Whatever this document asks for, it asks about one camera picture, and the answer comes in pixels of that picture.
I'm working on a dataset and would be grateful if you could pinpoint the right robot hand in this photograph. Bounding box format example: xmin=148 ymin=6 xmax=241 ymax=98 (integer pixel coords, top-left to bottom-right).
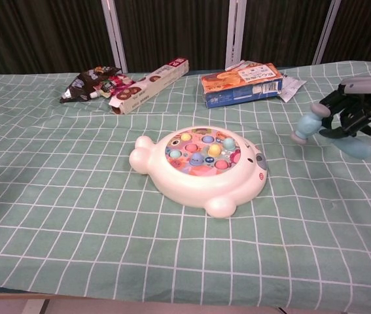
xmin=317 ymin=77 xmax=371 ymax=138

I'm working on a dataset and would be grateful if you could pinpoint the red snack packet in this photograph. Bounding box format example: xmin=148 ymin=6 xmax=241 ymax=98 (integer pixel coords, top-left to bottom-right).
xmin=90 ymin=74 xmax=137 ymax=99

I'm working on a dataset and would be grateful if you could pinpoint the silver white snack packet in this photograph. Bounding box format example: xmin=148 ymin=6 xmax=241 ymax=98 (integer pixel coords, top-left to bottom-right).
xmin=279 ymin=74 xmax=306 ymax=103

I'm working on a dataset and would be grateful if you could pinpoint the orange and blue biscuit box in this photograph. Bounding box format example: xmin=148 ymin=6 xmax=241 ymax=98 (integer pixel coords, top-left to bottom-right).
xmin=200 ymin=60 xmax=285 ymax=109

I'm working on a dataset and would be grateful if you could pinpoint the green checked tablecloth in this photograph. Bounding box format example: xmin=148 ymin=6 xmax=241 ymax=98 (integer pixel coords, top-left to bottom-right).
xmin=0 ymin=60 xmax=371 ymax=305

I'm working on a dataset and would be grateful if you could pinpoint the white partition post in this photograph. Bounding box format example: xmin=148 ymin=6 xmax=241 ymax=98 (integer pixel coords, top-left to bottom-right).
xmin=312 ymin=0 xmax=342 ymax=65
xmin=101 ymin=0 xmax=129 ymax=73
xmin=226 ymin=0 xmax=248 ymax=70

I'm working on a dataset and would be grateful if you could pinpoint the light blue toy hammer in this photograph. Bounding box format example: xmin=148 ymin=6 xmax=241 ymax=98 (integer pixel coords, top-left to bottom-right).
xmin=290 ymin=103 xmax=371 ymax=160

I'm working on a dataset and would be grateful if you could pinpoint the dark brown snack bag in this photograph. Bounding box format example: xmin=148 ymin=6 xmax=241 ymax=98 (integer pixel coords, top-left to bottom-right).
xmin=59 ymin=66 xmax=123 ymax=104

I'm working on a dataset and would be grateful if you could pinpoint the long beige cookie box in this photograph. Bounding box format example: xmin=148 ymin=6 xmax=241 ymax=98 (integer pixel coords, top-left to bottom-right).
xmin=108 ymin=58 xmax=190 ymax=116

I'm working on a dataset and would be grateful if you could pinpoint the white whack-a-mole toy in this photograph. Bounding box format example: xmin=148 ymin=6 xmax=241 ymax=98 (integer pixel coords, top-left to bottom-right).
xmin=128 ymin=125 xmax=269 ymax=219

